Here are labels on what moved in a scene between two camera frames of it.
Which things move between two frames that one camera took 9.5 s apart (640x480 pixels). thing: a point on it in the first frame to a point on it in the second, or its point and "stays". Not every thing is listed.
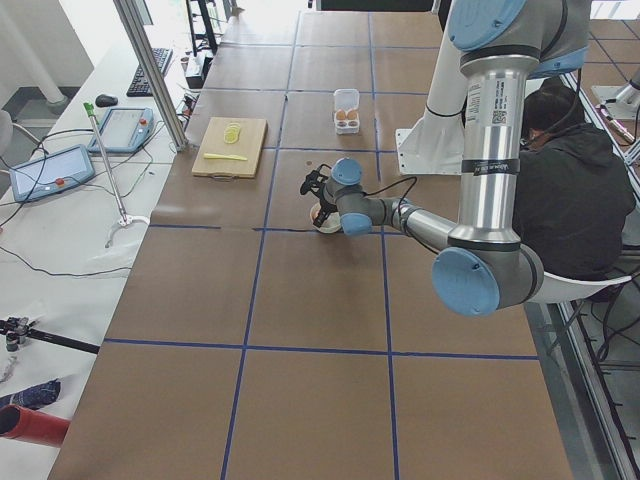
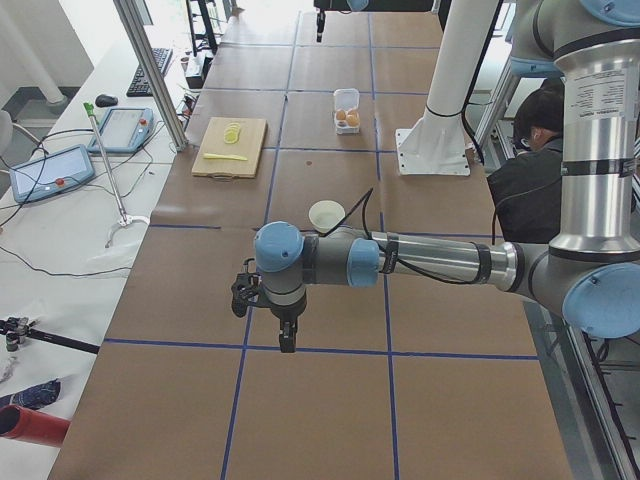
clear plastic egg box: [347, 111] stays
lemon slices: [231, 132] stays
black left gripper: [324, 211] to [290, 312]
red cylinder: [32, 426] stays
